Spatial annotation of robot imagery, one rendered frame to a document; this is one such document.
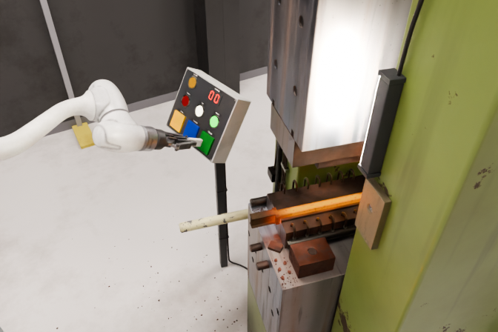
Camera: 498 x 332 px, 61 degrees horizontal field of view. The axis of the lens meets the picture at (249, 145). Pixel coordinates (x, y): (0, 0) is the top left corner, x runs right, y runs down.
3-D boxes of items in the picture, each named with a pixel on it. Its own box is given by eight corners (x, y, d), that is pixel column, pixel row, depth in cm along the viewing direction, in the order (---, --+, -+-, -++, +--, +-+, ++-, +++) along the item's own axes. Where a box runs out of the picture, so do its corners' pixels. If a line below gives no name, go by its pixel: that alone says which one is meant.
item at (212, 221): (181, 236, 185) (179, 228, 182) (178, 227, 189) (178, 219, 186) (276, 216, 195) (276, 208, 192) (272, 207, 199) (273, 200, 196)
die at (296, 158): (292, 167, 119) (294, 141, 113) (270, 127, 134) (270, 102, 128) (422, 143, 128) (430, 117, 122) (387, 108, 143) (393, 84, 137)
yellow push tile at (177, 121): (179, 133, 181) (184, 116, 178) (169, 125, 185) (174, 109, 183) (182, 133, 182) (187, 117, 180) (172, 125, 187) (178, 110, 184)
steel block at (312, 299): (275, 359, 156) (281, 290, 128) (247, 274, 185) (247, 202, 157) (409, 321, 168) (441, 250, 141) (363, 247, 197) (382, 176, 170)
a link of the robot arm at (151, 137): (140, 155, 145) (154, 156, 149) (149, 132, 142) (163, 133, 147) (127, 143, 150) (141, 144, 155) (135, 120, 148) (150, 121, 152)
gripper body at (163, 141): (141, 142, 154) (162, 144, 161) (154, 153, 149) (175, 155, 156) (148, 124, 152) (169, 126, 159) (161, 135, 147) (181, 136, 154)
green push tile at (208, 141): (206, 155, 169) (213, 138, 167) (195, 146, 173) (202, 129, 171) (210, 155, 170) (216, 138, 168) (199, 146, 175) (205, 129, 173)
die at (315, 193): (284, 248, 141) (286, 231, 135) (266, 206, 156) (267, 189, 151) (396, 222, 150) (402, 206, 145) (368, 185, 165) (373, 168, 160)
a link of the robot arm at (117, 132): (150, 140, 141) (137, 110, 147) (109, 137, 129) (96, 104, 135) (135, 159, 147) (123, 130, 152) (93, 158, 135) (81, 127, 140)
